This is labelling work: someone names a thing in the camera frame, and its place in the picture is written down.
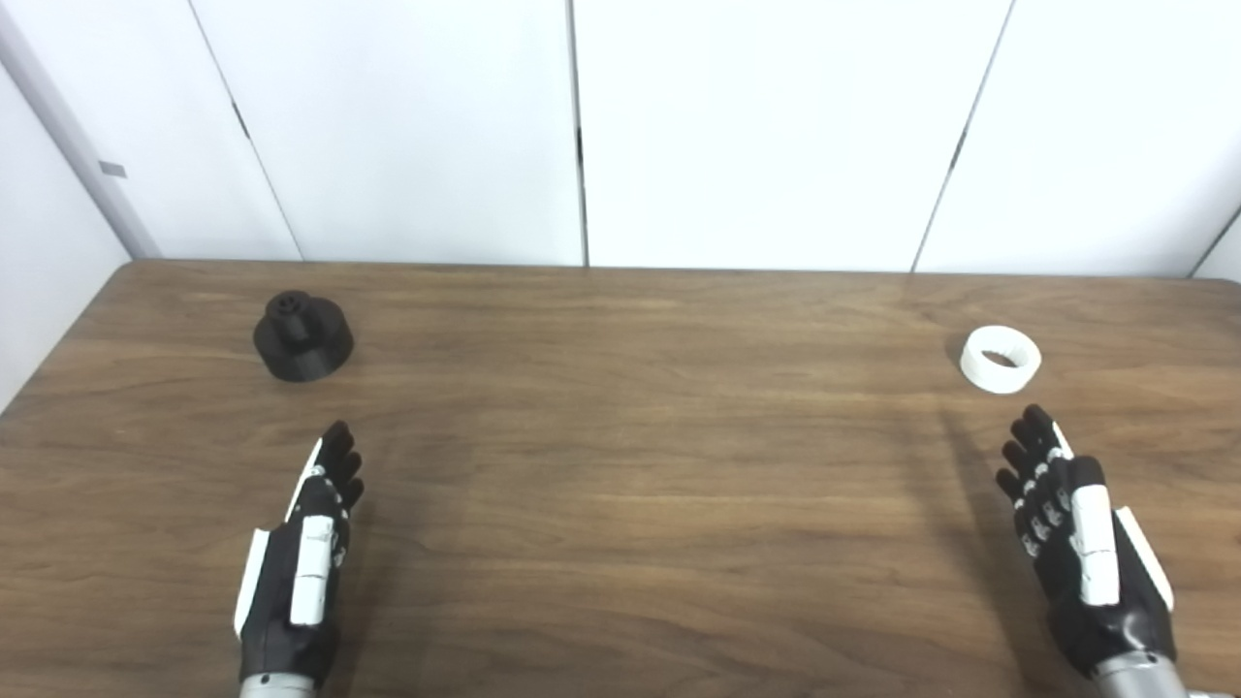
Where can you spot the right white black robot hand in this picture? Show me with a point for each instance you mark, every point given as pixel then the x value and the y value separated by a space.
pixel 1096 543

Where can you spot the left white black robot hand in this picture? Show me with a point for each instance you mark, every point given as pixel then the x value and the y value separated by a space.
pixel 281 601

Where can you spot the round black stepped part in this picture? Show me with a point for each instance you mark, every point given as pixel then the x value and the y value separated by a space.
pixel 305 349

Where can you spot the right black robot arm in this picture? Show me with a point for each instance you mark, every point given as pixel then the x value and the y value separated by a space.
pixel 1142 679

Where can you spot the small grey wall tag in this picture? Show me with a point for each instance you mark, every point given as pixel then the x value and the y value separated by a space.
pixel 112 169

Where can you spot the grey wall corner post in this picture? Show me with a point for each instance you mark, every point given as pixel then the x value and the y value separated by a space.
pixel 68 126

